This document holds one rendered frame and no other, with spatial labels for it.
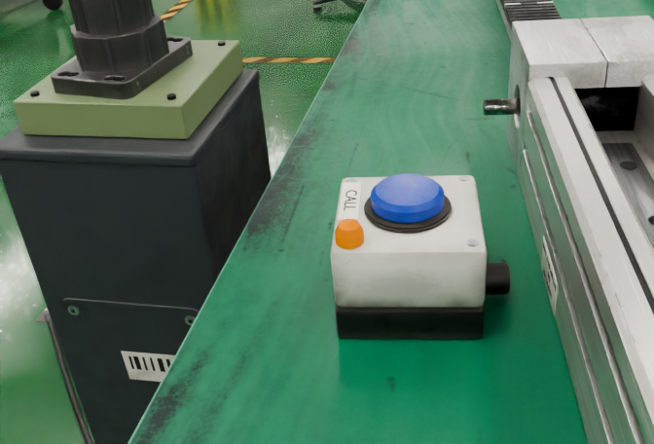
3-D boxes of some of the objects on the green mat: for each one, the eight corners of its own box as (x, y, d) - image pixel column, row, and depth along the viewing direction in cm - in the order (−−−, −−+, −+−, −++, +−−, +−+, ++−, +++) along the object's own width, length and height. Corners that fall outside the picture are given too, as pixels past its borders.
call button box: (346, 255, 47) (340, 170, 44) (499, 254, 46) (504, 166, 43) (337, 340, 40) (328, 247, 37) (516, 341, 39) (523, 245, 36)
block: (476, 133, 61) (480, 21, 56) (631, 129, 59) (649, 15, 54) (486, 189, 53) (491, 65, 48) (665, 186, 51) (689, 58, 47)
